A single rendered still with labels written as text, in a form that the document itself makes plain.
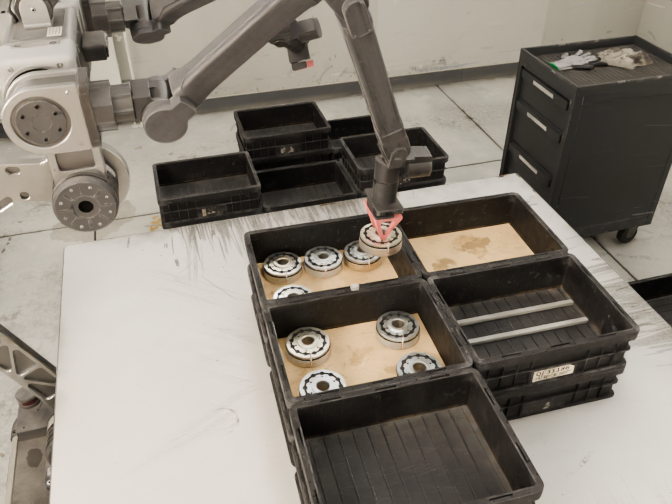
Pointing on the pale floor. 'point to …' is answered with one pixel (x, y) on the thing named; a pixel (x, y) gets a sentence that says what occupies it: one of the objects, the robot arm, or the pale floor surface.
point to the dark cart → (593, 135)
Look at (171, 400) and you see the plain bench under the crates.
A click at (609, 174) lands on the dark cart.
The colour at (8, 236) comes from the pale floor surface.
